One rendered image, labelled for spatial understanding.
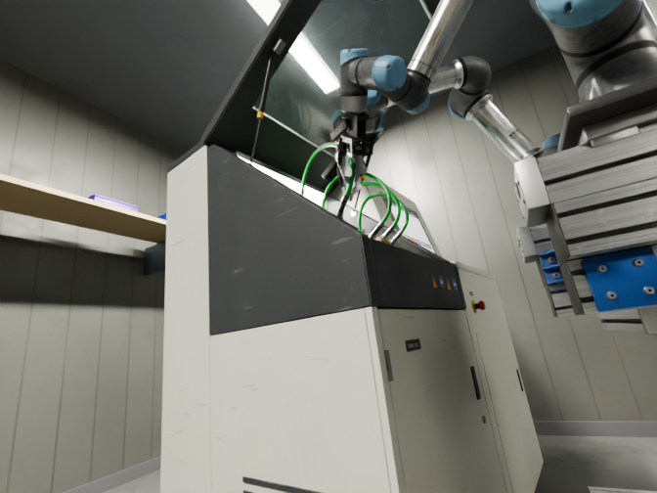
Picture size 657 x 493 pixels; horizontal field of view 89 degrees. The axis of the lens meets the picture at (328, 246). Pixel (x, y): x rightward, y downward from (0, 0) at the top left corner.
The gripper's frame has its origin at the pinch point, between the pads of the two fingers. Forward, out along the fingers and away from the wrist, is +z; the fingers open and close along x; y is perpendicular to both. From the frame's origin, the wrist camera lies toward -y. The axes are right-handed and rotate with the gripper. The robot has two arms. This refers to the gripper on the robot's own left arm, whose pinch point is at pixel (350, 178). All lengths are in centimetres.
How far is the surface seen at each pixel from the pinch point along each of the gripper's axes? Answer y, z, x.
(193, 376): 6, 52, -60
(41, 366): -111, 119, -149
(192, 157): -46, -3, -43
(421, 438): 59, 39, -15
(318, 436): 49, 39, -35
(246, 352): 21, 36, -44
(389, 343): 48, 21, -17
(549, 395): 20, 164, 138
